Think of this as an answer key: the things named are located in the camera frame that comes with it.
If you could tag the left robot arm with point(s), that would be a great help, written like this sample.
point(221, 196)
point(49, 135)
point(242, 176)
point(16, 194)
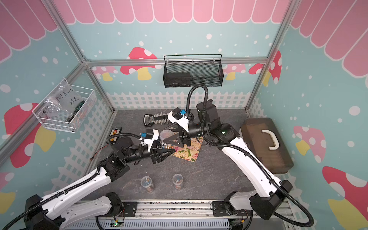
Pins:
point(60, 209)

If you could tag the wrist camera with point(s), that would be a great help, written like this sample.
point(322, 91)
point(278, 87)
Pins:
point(149, 137)
point(179, 117)

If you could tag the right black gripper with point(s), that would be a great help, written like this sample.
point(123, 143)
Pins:
point(185, 138)

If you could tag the clear plastic zip bag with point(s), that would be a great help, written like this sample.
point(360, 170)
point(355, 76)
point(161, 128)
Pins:
point(62, 101)

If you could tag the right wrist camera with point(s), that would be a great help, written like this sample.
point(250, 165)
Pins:
point(179, 117)

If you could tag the white wire basket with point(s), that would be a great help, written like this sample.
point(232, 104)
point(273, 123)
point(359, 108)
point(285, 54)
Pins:
point(58, 123)

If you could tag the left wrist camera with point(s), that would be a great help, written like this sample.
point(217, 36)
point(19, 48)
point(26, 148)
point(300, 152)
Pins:
point(149, 137)

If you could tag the brown plastic toolbox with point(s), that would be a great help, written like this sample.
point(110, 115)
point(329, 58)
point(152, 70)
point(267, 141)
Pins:
point(263, 139)

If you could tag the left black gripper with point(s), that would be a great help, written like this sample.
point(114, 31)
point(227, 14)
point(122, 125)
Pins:
point(156, 154)

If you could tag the floral rectangular tray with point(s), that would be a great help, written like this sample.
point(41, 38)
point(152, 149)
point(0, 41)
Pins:
point(189, 153)

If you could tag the clear candy jar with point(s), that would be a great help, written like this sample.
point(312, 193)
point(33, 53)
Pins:
point(147, 183)
point(165, 134)
point(177, 180)

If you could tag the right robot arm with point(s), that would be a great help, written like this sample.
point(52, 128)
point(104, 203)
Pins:
point(269, 191)

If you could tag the black box in basket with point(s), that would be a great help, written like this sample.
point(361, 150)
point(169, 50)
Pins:
point(177, 79)

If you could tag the black socket holder rail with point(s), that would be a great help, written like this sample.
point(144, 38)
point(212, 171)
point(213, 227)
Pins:
point(161, 118)

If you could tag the black wire mesh basket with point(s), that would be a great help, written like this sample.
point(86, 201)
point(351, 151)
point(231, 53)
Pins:
point(204, 68)

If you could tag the green tool in basket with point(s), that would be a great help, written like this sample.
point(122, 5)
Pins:
point(76, 110)

